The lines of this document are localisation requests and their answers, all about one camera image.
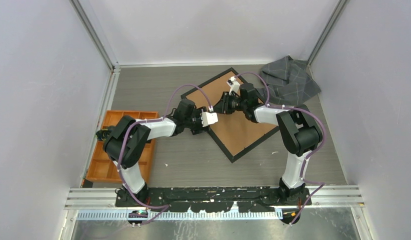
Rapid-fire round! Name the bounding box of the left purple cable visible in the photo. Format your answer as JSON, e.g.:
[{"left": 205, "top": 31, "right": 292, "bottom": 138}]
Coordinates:
[{"left": 116, "top": 83, "right": 215, "bottom": 227}]

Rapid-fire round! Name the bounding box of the grey checked cloth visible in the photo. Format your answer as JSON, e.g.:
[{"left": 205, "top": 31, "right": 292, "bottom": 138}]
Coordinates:
[{"left": 257, "top": 55, "right": 322, "bottom": 106}]

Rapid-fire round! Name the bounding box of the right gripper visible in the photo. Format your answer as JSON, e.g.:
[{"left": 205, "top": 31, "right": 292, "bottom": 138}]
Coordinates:
[{"left": 213, "top": 92, "right": 247, "bottom": 116}]

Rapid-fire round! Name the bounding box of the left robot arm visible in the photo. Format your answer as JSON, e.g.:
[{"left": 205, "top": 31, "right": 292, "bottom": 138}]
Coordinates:
[{"left": 103, "top": 99, "right": 209, "bottom": 207}]

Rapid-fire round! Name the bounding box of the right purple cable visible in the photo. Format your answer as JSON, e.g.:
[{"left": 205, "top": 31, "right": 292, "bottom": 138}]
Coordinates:
[{"left": 232, "top": 72, "right": 327, "bottom": 227}]

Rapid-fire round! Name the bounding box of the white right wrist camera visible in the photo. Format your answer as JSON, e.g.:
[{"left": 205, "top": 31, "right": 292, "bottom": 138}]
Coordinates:
[{"left": 226, "top": 76, "right": 241, "bottom": 96}]

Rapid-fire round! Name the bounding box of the orange wooden divided tray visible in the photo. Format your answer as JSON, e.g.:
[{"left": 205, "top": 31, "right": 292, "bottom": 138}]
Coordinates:
[{"left": 85, "top": 110, "right": 159, "bottom": 183}]

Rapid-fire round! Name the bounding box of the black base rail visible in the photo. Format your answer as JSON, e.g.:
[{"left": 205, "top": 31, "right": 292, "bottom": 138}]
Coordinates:
[{"left": 115, "top": 186, "right": 312, "bottom": 214}]

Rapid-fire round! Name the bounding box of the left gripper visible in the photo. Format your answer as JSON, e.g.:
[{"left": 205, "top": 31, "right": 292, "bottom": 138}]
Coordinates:
[{"left": 184, "top": 108, "right": 211, "bottom": 135}]

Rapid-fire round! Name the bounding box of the black picture frame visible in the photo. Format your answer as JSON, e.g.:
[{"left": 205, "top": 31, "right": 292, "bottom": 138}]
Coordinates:
[{"left": 199, "top": 67, "right": 279, "bottom": 163}]

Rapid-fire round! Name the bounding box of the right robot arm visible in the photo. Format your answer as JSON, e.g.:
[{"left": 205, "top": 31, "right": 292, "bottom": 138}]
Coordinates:
[{"left": 213, "top": 80, "right": 324, "bottom": 206}]

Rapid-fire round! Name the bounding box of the purple cable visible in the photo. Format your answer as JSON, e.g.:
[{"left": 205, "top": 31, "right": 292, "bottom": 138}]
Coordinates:
[
  {"left": 116, "top": 83, "right": 215, "bottom": 227},
  {"left": 232, "top": 72, "right": 327, "bottom": 227}
]

